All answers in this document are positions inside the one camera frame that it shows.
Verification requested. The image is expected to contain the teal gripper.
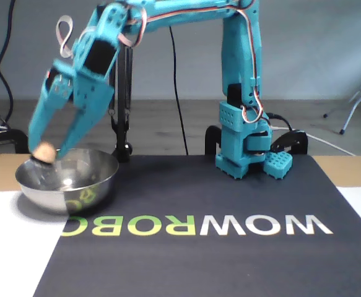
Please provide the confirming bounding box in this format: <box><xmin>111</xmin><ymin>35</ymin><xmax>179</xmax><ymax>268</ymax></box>
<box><xmin>27</xmin><ymin>59</ymin><xmax>116</xmax><ymax>159</ymax></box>

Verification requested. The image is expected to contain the cork ball with black base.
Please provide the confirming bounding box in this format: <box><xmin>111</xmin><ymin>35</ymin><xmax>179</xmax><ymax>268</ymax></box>
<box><xmin>31</xmin><ymin>141</ymin><xmax>57</xmax><ymax>163</ymax></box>

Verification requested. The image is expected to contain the metal bowl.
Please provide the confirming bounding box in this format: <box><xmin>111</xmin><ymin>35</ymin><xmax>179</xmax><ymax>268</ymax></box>
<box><xmin>15</xmin><ymin>147</ymin><xmax>120</xmax><ymax>216</ymax></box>

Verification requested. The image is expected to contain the black table clamp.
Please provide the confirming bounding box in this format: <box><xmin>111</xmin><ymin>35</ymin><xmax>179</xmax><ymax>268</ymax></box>
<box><xmin>0</xmin><ymin>128</ymin><xmax>34</xmax><ymax>155</ymax></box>
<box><xmin>204</xmin><ymin>125</ymin><xmax>223</xmax><ymax>155</ymax></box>
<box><xmin>269</xmin><ymin>129</ymin><xmax>308</xmax><ymax>155</ymax></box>

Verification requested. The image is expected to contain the black WOWROBO mat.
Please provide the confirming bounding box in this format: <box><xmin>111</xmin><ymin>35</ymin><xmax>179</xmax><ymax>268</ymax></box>
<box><xmin>33</xmin><ymin>153</ymin><xmax>361</xmax><ymax>297</ymax></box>

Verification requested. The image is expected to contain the dark blue cable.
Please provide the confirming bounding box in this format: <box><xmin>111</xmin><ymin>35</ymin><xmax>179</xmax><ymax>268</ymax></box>
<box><xmin>0</xmin><ymin>0</ymin><xmax>15</xmax><ymax>127</ymax></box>

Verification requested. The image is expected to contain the red white black servo cable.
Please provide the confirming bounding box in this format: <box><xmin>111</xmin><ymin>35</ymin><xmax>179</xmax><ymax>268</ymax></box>
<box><xmin>118</xmin><ymin>7</ymin><xmax>147</xmax><ymax>47</ymax></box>
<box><xmin>237</xmin><ymin>7</ymin><xmax>265</xmax><ymax>124</ymax></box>
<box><xmin>56</xmin><ymin>15</ymin><xmax>76</xmax><ymax>58</ymax></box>

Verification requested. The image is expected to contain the thin black cable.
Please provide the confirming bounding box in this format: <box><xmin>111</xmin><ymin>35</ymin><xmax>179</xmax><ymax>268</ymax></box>
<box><xmin>167</xmin><ymin>26</ymin><xmax>189</xmax><ymax>155</ymax></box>

